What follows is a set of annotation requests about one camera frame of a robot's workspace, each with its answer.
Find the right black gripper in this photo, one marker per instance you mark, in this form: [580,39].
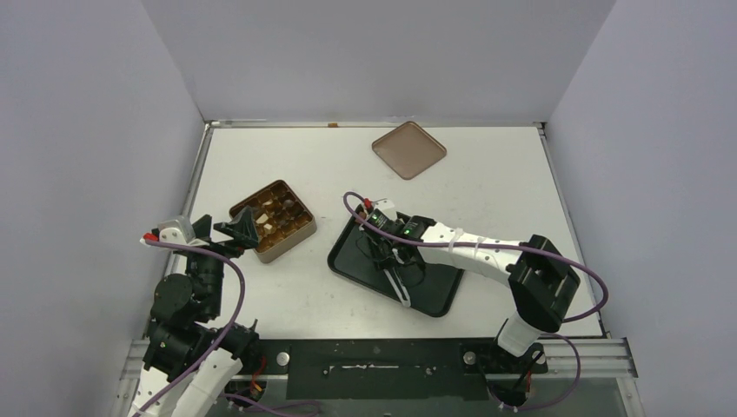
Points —
[381,248]

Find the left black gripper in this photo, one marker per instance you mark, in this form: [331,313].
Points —
[241,227]

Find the metal tongs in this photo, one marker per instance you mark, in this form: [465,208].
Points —
[398,286]

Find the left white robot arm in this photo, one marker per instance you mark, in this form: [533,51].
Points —
[195,345]

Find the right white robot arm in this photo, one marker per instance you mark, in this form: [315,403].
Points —
[541,284]

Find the gold chocolate box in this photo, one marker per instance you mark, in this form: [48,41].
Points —
[293,222]

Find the black plastic tray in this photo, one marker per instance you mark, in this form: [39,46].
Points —
[432,293]

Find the brown box lid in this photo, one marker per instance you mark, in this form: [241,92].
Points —
[408,150]

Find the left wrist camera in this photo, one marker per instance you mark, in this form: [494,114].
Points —
[177,230]

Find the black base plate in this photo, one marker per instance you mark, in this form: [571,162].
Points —
[387,369]

